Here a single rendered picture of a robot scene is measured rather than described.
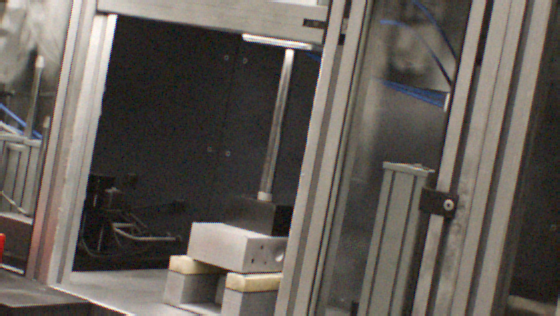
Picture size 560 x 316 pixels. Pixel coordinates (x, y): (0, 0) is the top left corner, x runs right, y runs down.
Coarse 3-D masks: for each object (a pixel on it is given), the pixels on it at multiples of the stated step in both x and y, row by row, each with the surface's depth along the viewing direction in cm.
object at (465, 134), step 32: (480, 0) 122; (480, 32) 122; (480, 64) 123; (480, 96) 121; (448, 128) 123; (480, 128) 121; (448, 160) 123; (96, 192) 173; (448, 192) 123; (96, 224) 174; (448, 224) 123; (96, 256) 171; (128, 256) 181; (160, 256) 187; (448, 256) 122; (416, 288) 125; (448, 288) 122
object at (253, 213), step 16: (288, 48) 160; (288, 64) 160; (288, 80) 160; (288, 96) 160; (272, 128) 160; (272, 144) 160; (272, 160) 160; (272, 176) 161; (272, 192) 161; (240, 208) 160; (256, 208) 159; (272, 208) 157; (288, 208) 159; (224, 224) 162; (240, 224) 160; (256, 224) 158; (272, 224) 157; (288, 224) 160
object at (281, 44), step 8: (248, 40) 160; (256, 40) 159; (264, 40) 158; (272, 40) 157; (280, 40) 156; (280, 48) 166; (296, 48) 156; (304, 48) 154; (312, 48) 154; (320, 48) 156
